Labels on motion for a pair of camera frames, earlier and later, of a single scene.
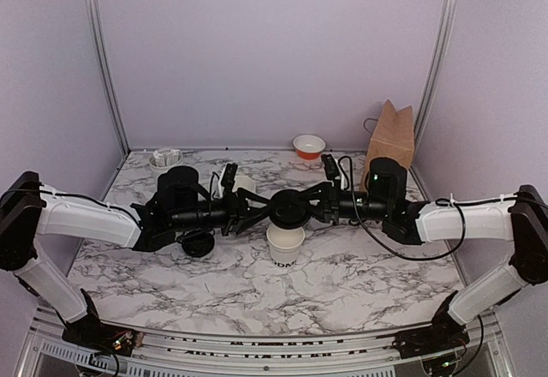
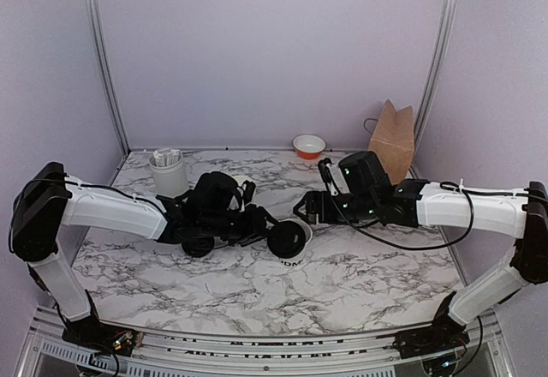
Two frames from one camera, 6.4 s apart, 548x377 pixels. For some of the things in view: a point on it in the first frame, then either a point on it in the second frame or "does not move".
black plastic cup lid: (288, 209) -> (286, 239)
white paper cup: (284, 244) -> (308, 233)
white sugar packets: (163, 159) does not move
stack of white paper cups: (244, 182) does not move
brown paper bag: (394, 136) does not move
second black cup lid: (198, 243) does not move
